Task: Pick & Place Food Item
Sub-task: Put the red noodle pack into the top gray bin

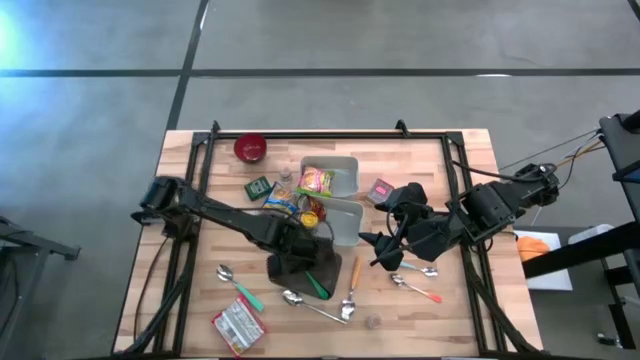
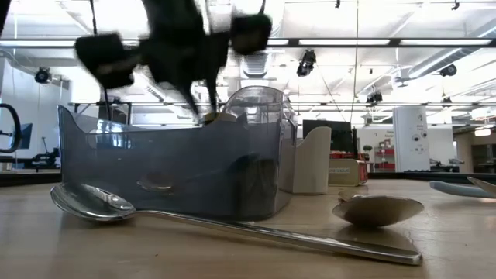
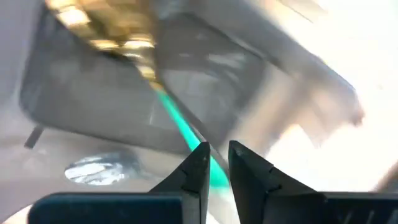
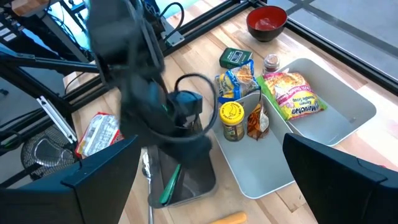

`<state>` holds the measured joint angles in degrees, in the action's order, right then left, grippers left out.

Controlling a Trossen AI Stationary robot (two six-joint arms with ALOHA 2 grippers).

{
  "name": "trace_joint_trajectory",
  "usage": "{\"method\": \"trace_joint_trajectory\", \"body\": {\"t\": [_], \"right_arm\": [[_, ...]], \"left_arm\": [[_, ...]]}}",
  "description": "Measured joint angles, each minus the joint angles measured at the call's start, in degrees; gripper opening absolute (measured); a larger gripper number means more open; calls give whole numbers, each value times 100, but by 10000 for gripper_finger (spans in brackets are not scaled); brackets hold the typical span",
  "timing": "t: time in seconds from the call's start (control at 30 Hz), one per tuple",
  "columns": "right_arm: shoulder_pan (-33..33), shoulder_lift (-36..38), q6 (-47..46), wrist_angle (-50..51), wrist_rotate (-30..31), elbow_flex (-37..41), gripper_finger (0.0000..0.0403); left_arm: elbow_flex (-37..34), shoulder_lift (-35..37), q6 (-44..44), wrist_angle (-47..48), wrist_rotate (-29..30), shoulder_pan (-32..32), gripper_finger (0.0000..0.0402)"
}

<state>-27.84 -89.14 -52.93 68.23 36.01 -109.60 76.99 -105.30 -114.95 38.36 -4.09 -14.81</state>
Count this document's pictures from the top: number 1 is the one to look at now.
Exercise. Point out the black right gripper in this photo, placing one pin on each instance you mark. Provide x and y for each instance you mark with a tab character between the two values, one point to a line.
425	235

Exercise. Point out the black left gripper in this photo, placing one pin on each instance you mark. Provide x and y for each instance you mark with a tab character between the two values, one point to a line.
300	247

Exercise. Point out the amber sauce bottle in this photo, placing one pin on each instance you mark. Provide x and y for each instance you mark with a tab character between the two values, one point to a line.
319	206

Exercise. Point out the blue yellow snack packet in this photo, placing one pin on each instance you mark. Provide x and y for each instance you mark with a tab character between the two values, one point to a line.
277	197

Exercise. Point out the pink green noodle packet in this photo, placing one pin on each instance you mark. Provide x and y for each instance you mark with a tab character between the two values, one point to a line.
315	181

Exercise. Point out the small green tin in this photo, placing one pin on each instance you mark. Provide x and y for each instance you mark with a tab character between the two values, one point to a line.
257	188

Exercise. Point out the red white food packet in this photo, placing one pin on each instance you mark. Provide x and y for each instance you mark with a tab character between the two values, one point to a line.
239	325

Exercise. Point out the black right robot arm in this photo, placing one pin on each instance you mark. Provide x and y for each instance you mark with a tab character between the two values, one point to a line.
500	205

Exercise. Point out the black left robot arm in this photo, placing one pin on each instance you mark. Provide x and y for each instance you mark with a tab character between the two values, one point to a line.
225	215

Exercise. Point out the light grey plastic bin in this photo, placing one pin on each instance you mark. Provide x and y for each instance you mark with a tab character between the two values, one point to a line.
347	172
350	225

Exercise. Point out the dark grey plastic bin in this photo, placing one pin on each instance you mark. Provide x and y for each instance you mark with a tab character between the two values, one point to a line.
332	275

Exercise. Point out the all silver spoon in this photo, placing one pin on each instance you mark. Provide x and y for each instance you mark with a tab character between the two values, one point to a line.
292	298

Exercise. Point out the paprika tin with pink label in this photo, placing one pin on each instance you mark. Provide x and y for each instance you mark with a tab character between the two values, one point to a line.
382	190

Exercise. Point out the red bowl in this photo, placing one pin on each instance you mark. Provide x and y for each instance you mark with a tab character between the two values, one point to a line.
250	148

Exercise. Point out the orange cloth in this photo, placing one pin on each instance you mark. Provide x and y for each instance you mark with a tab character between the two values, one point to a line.
532	248

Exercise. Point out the white flat box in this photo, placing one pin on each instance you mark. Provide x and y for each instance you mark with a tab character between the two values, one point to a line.
550	280

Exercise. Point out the white plastic container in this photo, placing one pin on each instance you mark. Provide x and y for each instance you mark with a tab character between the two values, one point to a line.
592	232

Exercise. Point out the grey metal stand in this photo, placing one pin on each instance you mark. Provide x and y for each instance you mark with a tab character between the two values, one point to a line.
60	250

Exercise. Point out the black metal stand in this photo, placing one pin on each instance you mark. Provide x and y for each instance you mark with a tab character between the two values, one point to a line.
620	145

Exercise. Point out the black aluminium table frame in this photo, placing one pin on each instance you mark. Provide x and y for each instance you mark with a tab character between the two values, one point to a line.
325	135

